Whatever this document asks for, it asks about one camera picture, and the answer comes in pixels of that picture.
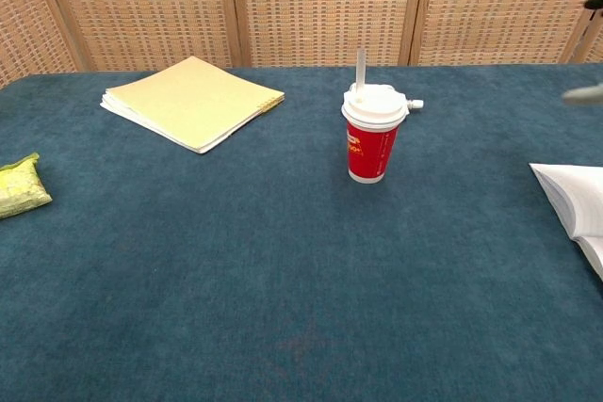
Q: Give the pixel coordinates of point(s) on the woven bamboo screen panel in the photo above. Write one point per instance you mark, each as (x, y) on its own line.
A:
(141, 6)
(23, 20)
(594, 44)
(494, 6)
(325, 6)

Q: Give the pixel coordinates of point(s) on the open white lined notebook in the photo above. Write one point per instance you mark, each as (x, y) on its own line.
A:
(575, 199)

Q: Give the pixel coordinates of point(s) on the red paper cup white lid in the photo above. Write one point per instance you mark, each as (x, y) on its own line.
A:
(372, 152)

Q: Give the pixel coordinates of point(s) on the tan cover spiral notebook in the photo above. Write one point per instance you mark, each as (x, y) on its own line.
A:
(193, 101)

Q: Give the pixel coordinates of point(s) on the green yellow snack packet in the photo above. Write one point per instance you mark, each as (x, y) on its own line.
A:
(19, 188)

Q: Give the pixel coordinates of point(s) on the silver pink spout pouch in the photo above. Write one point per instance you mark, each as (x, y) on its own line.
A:
(415, 103)

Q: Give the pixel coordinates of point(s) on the blue felt table cover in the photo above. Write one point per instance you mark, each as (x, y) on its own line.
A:
(235, 256)

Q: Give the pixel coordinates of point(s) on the transparent plastic straw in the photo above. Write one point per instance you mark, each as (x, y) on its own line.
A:
(361, 72)

